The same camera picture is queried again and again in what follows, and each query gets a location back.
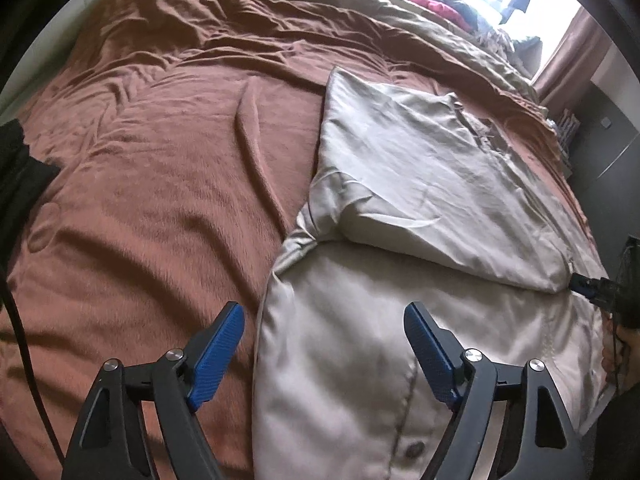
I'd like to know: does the beige duvet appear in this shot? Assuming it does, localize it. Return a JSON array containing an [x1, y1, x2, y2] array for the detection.
[[230, 0, 551, 116]]

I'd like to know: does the pink curtain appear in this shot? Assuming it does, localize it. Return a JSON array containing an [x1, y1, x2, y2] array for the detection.
[[532, 6, 609, 107]]

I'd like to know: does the black cable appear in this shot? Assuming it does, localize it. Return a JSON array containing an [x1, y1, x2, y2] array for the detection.
[[0, 255, 68, 463]]

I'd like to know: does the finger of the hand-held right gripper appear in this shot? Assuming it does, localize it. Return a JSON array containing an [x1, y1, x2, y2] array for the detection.
[[570, 272, 608, 307]]

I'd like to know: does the person's right hand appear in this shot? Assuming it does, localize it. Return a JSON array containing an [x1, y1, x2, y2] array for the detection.
[[601, 312, 640, 386]]

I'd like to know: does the pink cloth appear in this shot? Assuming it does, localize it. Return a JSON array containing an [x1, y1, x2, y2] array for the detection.
[[407, 0, 457, 19]]

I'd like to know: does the beige large garment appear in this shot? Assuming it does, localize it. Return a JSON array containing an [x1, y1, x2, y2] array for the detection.
[[250, 66, 608, 480]]

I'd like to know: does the pile of clothes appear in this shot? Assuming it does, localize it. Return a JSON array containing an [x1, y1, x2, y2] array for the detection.
[[440, 0, 544, 63]]

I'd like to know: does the dark cloth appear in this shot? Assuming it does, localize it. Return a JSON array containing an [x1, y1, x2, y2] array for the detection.
[[0, 119, 62, 266]]

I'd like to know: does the brown blanket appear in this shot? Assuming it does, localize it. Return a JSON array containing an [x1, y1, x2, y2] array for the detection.
[[0, 0, 601, 480]]

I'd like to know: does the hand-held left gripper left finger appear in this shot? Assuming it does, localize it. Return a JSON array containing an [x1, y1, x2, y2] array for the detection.
[[62, 301, 245, 480]]

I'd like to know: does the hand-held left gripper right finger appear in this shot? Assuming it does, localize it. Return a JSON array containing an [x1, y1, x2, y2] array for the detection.
[[403, 302, 586, 480]]

